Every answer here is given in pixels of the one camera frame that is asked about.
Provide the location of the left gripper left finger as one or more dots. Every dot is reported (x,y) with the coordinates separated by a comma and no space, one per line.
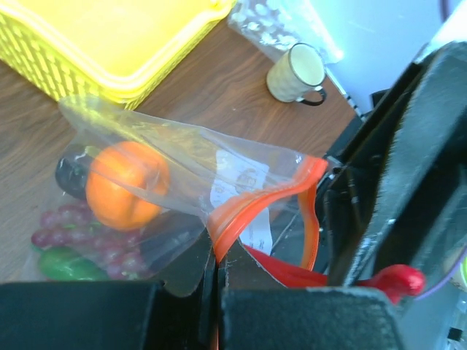
(173,310)

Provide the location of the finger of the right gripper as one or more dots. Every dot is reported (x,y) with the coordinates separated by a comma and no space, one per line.
(348,201)
(420,210)

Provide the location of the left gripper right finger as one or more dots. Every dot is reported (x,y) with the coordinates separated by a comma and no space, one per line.
(257,312)

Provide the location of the green chili pepper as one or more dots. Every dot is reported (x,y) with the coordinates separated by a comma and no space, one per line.
(62,263)

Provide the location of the red grape bunch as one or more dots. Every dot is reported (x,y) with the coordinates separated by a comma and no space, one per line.
(73,225)

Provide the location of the clear zip top bag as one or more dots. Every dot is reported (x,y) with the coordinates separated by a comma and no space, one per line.
(259,195)

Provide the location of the orange fruit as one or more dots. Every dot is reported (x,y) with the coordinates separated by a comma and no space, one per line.
(114,172)

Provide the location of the dark eggplant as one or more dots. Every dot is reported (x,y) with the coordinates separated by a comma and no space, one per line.
(71,172)

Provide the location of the polka dot plastic bag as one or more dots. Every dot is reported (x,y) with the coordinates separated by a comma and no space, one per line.
(275,26)

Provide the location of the cream ceramic mug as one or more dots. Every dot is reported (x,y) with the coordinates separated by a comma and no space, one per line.
(298,76)

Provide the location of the yellow plastic basket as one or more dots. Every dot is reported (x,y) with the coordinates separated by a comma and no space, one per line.
(117,50)

